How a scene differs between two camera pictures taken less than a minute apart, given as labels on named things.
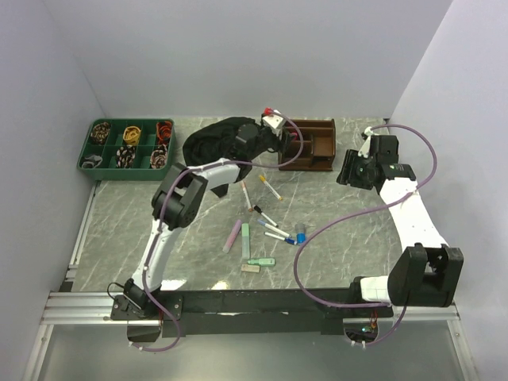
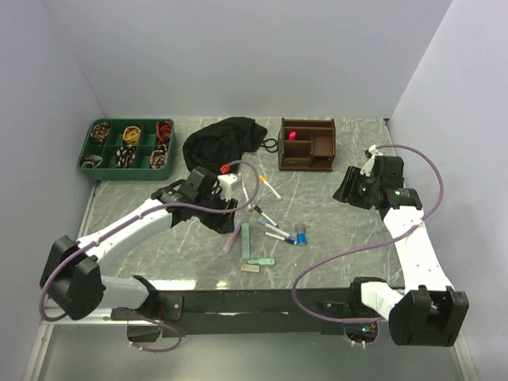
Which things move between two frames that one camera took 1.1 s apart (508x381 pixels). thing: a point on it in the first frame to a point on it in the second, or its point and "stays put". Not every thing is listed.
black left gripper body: x=267 y=140 to x=214 y=200
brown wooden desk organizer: x=319 y=146 stays put
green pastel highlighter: x=245 y=240 stays put
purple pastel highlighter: x=232 y=236 stays put
